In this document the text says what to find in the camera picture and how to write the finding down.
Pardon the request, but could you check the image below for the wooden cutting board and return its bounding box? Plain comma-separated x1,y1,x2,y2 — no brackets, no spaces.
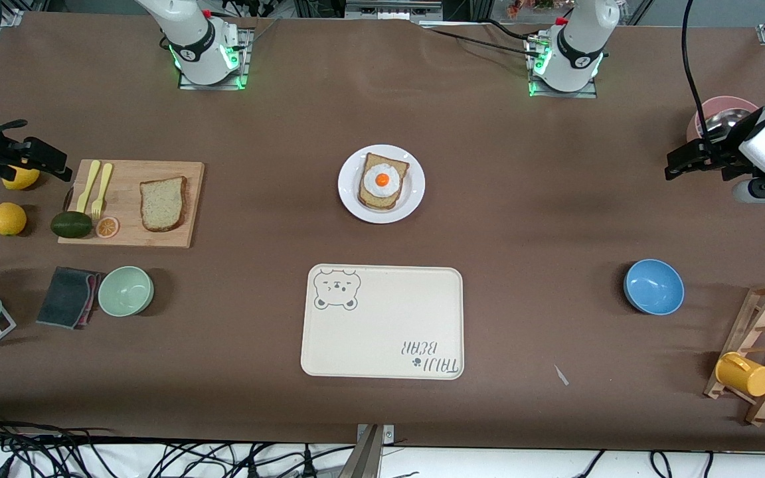
58,159,205,249

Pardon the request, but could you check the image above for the white round plate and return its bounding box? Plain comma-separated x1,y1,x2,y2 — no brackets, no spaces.
338,145,426,224

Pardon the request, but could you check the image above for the fried egg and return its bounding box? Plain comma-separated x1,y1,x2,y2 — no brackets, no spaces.
363,164,401,198

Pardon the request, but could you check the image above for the pale green bowl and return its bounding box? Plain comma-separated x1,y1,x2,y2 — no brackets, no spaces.
98,266,155,317

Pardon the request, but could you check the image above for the yellow plastic fork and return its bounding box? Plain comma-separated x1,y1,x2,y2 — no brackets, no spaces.
91,163,114,220

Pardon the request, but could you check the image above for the blue bowl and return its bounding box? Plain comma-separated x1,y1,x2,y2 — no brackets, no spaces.
624,259,685,315

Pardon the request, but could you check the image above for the wooden cup rack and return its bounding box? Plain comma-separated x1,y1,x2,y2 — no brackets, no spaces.
703,280,765,427

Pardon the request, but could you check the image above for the yellow lemon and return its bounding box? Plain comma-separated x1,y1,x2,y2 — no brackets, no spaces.
1,166,41,191
0,202,28,237

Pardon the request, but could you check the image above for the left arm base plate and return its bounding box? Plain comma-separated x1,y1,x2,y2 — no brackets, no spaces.
527,33,598,100

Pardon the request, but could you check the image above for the bread slice under egg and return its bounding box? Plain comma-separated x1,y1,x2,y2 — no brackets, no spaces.
358,153,410,211

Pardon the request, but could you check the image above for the plain bread slice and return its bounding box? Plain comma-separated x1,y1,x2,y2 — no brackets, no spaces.
139,176,189,232

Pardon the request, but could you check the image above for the green avocado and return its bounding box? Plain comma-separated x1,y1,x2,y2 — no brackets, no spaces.
50,211,94,239

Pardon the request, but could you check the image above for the yellow cup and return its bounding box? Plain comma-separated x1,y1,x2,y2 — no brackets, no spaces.
715,352,765,398

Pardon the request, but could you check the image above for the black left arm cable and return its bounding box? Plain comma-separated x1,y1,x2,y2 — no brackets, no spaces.
681,0,717,152

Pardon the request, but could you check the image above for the dark folded cloth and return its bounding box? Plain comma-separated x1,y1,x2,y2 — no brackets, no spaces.
36,267,106,331

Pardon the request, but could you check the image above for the black base cable on table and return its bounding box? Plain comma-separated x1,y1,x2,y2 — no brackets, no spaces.
416,20,551,59

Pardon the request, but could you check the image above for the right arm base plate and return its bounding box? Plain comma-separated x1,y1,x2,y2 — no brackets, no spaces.
178,27,252,91

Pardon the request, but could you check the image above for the black floor cable tangle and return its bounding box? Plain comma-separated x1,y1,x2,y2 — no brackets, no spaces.
0,408,353,478

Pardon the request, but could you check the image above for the metal scoop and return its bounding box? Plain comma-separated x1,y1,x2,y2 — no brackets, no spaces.
703,108,753,133

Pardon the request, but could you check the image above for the pink bowl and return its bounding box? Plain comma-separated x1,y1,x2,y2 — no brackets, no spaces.
687,96,762,144

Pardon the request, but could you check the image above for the metal table edge bracket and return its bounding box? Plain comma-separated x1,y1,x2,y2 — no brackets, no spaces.
355,424,395,478

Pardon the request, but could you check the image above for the cream bear print tray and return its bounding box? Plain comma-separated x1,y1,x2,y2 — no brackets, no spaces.
301,264,464,380

